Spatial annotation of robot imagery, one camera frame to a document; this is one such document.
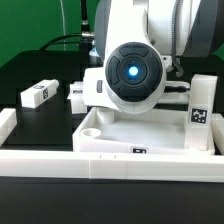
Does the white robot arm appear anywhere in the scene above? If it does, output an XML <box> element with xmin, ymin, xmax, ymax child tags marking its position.
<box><xmin>83</xmin><ymin>0</ymin><xmax>224</xmax><ymax>114</ymax></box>

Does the white U-shaped fence frame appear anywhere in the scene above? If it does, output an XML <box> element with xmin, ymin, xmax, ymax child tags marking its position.
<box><xmin>0</xmin><ymin>114</ymin><xmax>224</xmax><ymax>182</ymax></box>

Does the white desk top tray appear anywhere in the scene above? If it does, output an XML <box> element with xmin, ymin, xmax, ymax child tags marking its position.
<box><xmin>72</xmin><ymin>108</ymin><xmax>215</xmax><ymax>156</ymax></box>

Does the white thin cable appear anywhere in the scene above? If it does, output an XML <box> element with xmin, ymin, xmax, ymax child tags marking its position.
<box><xmin>59</xmin><ymin>0</ymin><xmax>67</xmax><ymax>52</ymax></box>

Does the black cable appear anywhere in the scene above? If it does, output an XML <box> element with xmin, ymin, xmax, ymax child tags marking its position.
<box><xmin>39</xmin><ymin>0</ymin><xmax>98</xmax><ymax>52</ymax></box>

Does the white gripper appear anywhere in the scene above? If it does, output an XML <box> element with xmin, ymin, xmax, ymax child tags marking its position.
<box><xmin>83</xmin><ymin>68</ymin><xmax>117</xmax><ymax>109</ymax></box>

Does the marker sheet with tags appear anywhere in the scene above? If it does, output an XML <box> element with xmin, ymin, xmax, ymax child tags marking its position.
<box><xmin>68</xmin><ymin>81</ymin><xmax>83</xmax><ymax>100</ymax></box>

